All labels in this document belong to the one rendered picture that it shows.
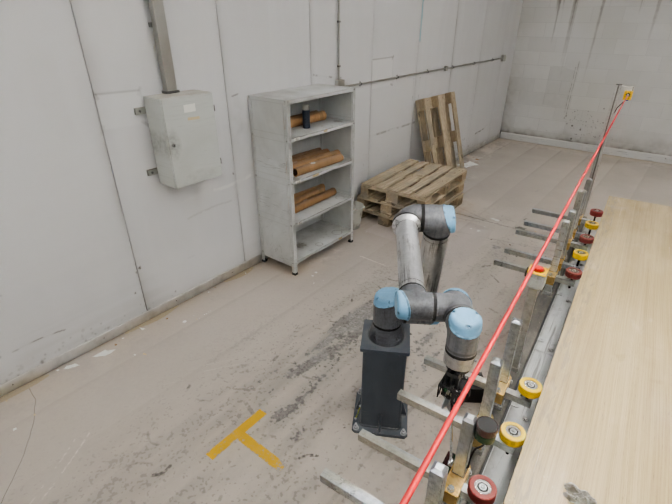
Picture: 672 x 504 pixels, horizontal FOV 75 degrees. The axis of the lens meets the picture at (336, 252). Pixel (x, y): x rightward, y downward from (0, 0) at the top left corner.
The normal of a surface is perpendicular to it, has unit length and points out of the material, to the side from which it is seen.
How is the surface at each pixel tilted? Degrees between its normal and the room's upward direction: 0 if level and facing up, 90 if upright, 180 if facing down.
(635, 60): 90
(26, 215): 90
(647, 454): 0
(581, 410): 0
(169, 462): 0
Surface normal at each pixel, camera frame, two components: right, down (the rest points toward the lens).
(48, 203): 0.78, 0.30
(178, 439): 0.00, -0.88
